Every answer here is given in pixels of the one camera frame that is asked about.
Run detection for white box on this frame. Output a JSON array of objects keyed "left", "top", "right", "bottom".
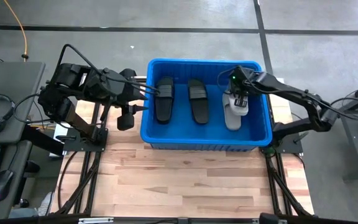
[{"left": 53, "top": 123, "right": 74, "bottom": 157}]

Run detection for black computer mouse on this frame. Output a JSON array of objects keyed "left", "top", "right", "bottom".
[{"left": 0, "top": 169, "right": 14, "bottom": 202}]

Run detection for black aluminium table frame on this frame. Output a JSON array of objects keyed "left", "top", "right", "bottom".
[{"left": 50, "top": 76, "right": 315, "bottom": 218}]

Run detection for black slide sandal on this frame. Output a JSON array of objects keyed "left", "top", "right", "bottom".
[
  {"left": 155, "top": 76, "right": 175, "bottom": 124},
  {"left": 187, "top": 78, "right": 210, "bottom": 124}
]

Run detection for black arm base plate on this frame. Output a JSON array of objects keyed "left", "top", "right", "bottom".
[
  {"left": 63, "top": 128, "right": 108, "bottom": 152},
  {"left": 273, "top": 124, "right": 304, "bottom": 155}
]

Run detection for blue plastic bin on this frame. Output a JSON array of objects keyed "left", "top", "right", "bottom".
[{"left": 140, "top": 58, "right": 273, "bottom": 152}]

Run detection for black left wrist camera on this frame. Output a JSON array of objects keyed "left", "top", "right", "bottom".
[{"left": 119, "top": 67, "right": 138, "bottom": 80}]

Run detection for yellow extension cable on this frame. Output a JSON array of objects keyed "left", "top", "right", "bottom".
[{"left": 4, "top": 0, "right": 29, "bottom": 62}]

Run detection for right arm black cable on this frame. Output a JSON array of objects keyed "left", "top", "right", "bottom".
[{"left": 216, "top": 67, "right": 358, "bottom": 122}]

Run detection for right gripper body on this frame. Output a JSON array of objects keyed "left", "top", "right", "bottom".
[{"left": 228, "top": 65, "right": 256, "bottom": 96}]

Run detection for silver metal bracket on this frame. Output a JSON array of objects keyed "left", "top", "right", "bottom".
[{"left": 78, "top": 217, "right": 114, "bottom": 224}]

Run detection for grey computer desk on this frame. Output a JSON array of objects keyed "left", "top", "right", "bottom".
[{"left": 0, "top": 61, "right": 45, "bottom": 220}]

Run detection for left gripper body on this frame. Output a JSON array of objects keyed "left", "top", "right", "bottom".
[{"left": 112, "top": 73, "right": 149, "bottom": 131}]

